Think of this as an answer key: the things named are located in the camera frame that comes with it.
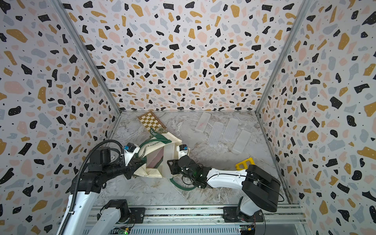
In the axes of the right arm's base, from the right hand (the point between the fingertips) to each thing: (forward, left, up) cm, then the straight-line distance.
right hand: (168, 162), depth 78 cm
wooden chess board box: (+40, +23, -11) cm, 47 cm away
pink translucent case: (+6, +11, -9) cm, 16 cm away
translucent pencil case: (+35, -39, -14) cm, 55 cm away
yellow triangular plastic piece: (+7, -44, -15) cm, 47 cm away
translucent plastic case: (+4, 0, +2) cm, 5 cm away
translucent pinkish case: (+43, -19, -14) cm, 49 cm away
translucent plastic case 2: (+25, -46, -15) cm, 54 cm away
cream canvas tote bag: (+9, +8, +5) cm, 14 cm away
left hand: (-3, +10, +8) cm, 13 cm away
